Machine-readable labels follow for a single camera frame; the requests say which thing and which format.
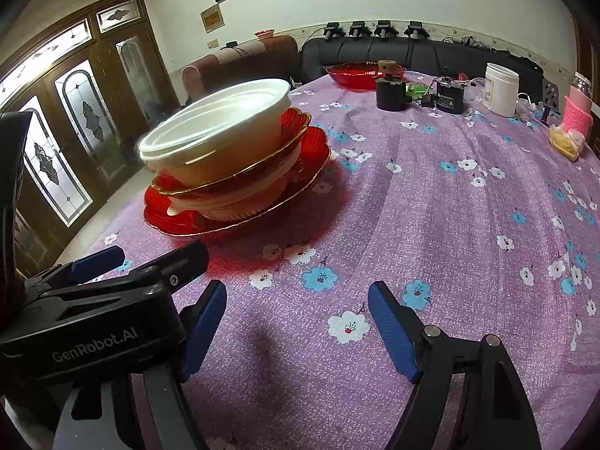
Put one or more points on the small red dish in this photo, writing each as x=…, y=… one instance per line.
x=264, y=33

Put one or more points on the purple floral tablecloth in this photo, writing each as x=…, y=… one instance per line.
x=445, y=220

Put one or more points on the white foam bowl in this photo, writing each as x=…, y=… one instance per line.
x=220, y=164
x=220, y=103

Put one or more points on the wooden spool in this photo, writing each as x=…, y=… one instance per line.
x=388, y=68

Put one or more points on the black battery box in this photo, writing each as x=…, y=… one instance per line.
x=450, y=97

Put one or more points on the cream paper plate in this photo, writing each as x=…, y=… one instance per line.
x=234, y=207

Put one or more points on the large red scalloped plate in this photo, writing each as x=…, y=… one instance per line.
x=315, y=150

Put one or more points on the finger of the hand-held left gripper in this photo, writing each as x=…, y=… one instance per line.
x=187, y=258
x=98, y=258

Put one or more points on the black leather sofa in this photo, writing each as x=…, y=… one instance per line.
x=356, y=51

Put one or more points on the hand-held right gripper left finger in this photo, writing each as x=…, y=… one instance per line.
x=204, y=328

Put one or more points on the small red glass plate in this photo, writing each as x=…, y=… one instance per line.
x=295, y=123

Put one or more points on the yellow wall plaque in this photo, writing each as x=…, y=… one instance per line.
x=212, y=18

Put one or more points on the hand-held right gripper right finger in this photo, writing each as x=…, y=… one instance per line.
x=393, y=333

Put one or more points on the bottle with pink sleeve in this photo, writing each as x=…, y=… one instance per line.
x=577, y=112

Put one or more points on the wooden glass-panel door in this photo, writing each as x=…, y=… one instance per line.
x=108, y=103

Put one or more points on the red glass bowl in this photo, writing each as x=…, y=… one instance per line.
x=351, y=77

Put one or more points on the white plastic jar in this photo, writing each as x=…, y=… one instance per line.
x=500, y=91

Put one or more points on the brown armchair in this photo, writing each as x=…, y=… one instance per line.
x=220, y=65

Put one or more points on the bag of yellow snacks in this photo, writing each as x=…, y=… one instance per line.
x=567, y=143

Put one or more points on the spare black gripper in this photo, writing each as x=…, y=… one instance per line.
x=333, y=31
x=416, y=29
x=385, y=28
x=359, y=29

